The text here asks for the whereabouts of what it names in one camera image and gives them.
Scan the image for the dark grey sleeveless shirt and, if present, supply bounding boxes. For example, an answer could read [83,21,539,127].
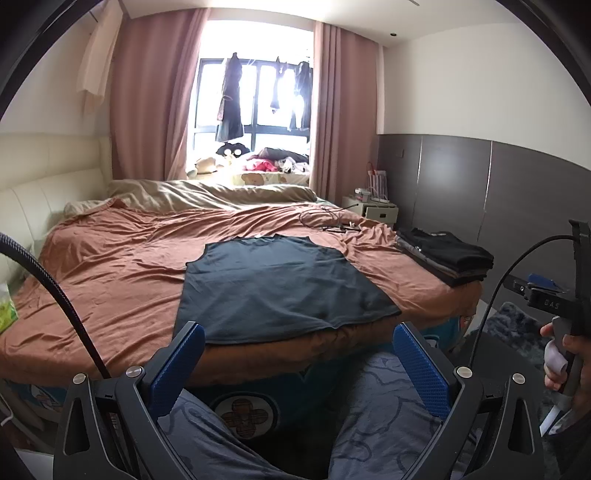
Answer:
[174,235,401,345]

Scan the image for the stack of folded dark clothes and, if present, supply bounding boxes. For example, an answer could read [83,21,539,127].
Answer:
[394,228,494,288]

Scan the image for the hanging dark clothes right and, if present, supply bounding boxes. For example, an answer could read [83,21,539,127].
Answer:
[270,57,314,131]

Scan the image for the person's right hand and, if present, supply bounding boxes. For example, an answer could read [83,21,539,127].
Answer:
[540,321,591,399]

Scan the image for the dark grey fluffy rug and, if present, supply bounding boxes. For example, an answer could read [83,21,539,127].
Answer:
[484,302,549,370]

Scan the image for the patterned grey pyjama legs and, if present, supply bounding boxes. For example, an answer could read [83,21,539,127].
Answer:
[158,349,442,479]

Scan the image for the teal cartoon bed sheet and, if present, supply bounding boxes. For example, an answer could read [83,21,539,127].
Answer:
[6,317,461,439]

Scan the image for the green tissue pack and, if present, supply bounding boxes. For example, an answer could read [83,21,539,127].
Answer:
[0,283,18,333]

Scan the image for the white bedside table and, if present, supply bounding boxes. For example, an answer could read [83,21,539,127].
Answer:
[342,196,399,227]

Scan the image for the beige duvet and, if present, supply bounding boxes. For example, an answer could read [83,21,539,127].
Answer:
[63,180,318,218]

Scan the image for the striped gift bag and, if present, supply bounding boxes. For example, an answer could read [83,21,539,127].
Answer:
[368,162,389,201]

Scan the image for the pile of toys on sill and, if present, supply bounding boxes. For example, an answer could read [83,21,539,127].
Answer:
[186,143,311,187]

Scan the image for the cream leather headboard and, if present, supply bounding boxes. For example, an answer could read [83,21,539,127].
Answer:
[0,132,113,296]

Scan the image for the pink right curtain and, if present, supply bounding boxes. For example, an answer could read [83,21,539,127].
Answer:
[311,22,379,203]

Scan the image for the pink curtain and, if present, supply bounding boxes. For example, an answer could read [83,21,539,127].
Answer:
[110,8,211,181]
[311,22,379,203]

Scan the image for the hanging dark jacket left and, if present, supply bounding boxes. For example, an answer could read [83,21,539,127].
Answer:
[215,53,243,143]

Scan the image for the pink left curtain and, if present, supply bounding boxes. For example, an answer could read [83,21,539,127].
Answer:
[110,8,211,181]

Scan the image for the cream hanging cloth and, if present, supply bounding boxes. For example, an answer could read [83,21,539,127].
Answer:
[76,0,124,115]

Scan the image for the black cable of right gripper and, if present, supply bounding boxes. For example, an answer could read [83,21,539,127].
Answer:
[468,234,576,368]

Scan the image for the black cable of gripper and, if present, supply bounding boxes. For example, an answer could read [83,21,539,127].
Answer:
[468,234,576,368]
[0,232,112,380]

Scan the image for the black charging cable on bed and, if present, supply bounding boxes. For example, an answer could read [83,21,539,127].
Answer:
[298,205,366,232]

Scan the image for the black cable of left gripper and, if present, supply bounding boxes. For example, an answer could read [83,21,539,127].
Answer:
[0,232,112,380]

